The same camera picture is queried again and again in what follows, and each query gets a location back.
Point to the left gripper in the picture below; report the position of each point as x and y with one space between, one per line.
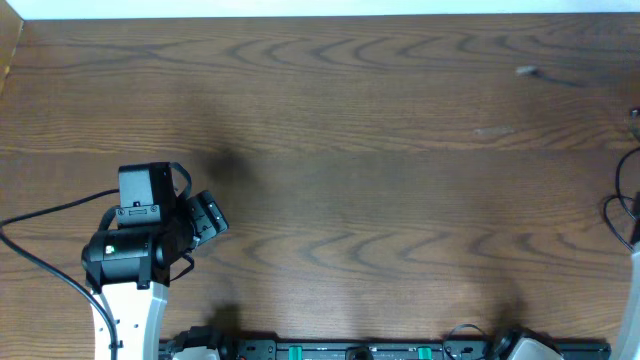
210 216

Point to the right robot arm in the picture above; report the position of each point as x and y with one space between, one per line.
631 310

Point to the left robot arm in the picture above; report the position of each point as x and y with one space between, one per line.
128 260

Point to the clear tape piece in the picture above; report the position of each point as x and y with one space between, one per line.
494 131

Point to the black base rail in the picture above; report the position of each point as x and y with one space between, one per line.
209 343

